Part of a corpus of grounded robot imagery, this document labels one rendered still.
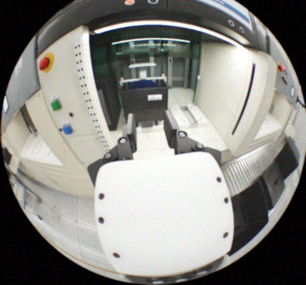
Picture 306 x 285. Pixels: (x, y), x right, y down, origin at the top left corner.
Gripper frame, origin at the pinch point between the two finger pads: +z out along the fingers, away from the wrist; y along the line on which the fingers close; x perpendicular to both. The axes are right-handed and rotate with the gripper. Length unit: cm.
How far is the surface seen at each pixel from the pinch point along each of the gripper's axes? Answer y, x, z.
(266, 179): 63, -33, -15
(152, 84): 5, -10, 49
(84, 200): -92, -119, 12
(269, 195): 62, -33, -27
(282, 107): 187, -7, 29
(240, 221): 40, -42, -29
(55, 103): -26.6, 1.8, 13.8
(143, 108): -0.8, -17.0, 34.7
